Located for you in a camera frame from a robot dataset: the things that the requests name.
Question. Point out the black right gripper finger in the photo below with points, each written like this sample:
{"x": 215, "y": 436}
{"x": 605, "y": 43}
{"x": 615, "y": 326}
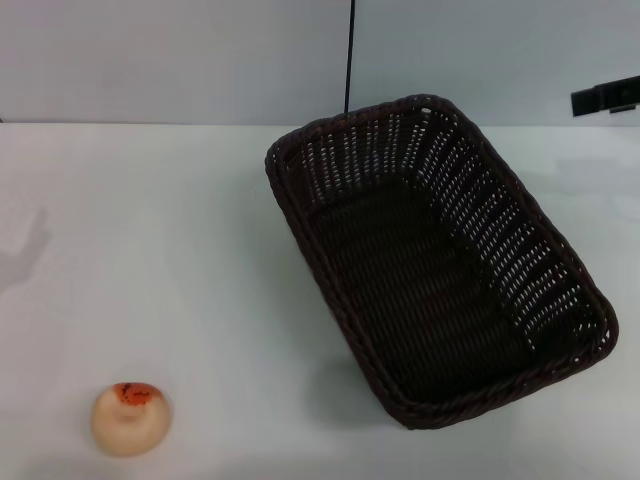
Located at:
{"x": 607, "y": 95}

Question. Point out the dark brown woven basket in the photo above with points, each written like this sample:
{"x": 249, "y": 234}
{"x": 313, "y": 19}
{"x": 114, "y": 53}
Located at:
{"x": 425, "y": 300}

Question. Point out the peach-coloured round fruit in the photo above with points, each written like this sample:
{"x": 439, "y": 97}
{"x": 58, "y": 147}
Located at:
{"x": 131, "y": 417}

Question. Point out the black vertical wall strip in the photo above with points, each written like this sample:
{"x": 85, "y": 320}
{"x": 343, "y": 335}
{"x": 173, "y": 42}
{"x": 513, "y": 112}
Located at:
{"x": 349, "y": 50}

